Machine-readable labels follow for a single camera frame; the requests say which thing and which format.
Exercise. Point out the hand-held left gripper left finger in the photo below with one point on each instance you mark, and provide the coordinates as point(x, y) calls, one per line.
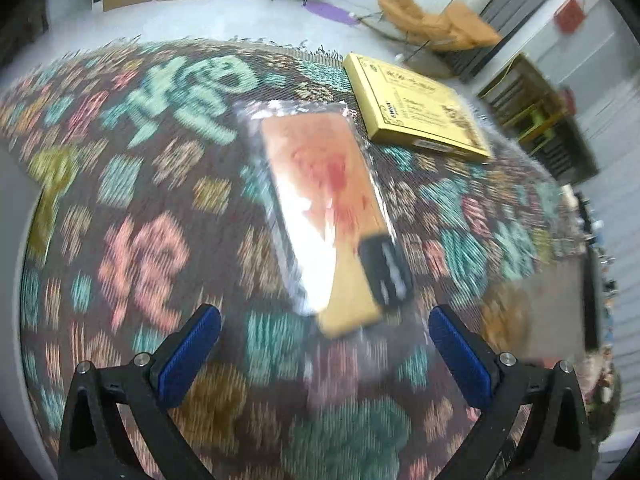
point(190, 355)

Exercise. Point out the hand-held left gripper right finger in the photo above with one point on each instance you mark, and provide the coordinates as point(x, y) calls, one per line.
point(460, 355)

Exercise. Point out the orange toy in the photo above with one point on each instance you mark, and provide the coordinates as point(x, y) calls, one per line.
point(320, 185)

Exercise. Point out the colourful printed woven blanket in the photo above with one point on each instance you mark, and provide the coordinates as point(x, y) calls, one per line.
point(150, 210)

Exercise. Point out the yellow wooden chair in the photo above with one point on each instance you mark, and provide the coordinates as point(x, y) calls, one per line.
point(537, 127)

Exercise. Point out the flat yellow box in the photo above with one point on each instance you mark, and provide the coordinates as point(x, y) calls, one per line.
point(415, 105)

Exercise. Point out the orange lounge chair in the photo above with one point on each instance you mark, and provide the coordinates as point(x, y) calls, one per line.
point(430, 20)

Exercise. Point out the grey curtain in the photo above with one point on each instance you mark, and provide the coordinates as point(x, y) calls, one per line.
point(510, 5)

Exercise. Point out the purple floor mat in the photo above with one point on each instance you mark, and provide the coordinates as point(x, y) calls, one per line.
point(330, 12)

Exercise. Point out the red wall hanging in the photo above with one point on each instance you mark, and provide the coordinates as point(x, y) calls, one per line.
point(570, 15)

